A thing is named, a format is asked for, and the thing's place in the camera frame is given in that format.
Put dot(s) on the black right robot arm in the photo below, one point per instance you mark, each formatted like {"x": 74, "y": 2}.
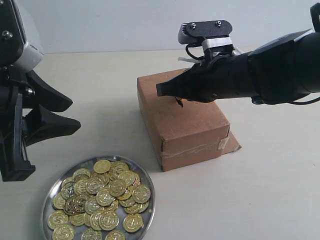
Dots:
{"x": 282, "y": 71}

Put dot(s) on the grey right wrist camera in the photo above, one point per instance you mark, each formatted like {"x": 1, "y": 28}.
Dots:
{"x": 212, "y": 36}

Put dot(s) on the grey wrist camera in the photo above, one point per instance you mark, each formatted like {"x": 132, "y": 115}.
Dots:
{"x": 212, "y": 36}
{"x": 20, "y": 43}

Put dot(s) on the round steel plate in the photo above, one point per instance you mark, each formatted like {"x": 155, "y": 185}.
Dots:
{"x": 88, "y": 163}

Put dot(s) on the brown cardboard box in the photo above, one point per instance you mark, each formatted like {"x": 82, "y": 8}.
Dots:
{"x": 182, "y": 135}

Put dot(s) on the gold coin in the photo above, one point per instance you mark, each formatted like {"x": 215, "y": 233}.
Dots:
{"x": 117, "y": 187}
{"x": 93, "y": 185}
{"x": 115, "y": 235}
{"x": 91, "y": 234}
{"x": 133, "y": 222}
{"x": 108, "y": 220}
{"x": 102, "y": 166}
{"x": 82, "y": 171}
{"x": 104, "y": 198}
{"x": 141, "y": 193}
{"x": 63, "y": 232}
{"x": 57, "y": 218}

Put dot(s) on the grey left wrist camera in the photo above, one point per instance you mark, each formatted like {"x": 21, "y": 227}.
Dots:
{"x": 20, "y": 43}

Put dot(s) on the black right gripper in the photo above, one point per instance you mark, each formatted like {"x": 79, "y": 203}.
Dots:
{"x": 226, "y": 78}

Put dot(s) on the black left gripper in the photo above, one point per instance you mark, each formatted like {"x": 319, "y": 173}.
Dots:
{"x": 40, "y": 124}

